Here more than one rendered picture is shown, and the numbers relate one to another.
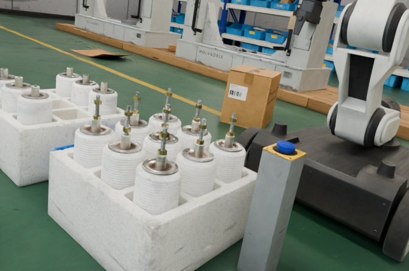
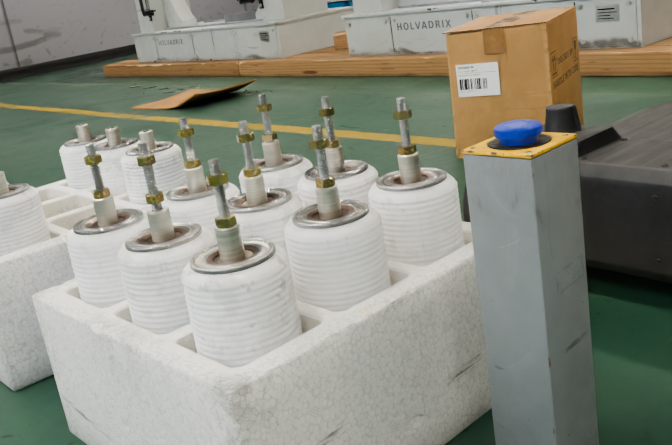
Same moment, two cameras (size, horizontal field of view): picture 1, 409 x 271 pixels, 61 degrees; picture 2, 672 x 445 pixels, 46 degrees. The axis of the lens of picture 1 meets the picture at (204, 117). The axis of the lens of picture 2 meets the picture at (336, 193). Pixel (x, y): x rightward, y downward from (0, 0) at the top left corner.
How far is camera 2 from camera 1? 0.18 m
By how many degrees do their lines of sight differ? 11
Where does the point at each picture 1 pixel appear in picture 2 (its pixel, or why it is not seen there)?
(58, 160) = (47, 307)
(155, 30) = (296, 15)
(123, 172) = (166, 292)
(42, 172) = not seen: hidden behind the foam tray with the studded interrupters
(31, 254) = not seen: outside the picture
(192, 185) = (330, 285)
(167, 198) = (261, 322)
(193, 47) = (383, 23)
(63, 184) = (71, 357)
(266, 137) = not seen: hidden behind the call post
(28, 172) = (26, 356)
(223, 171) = (411, 240)
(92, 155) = (109, 278)
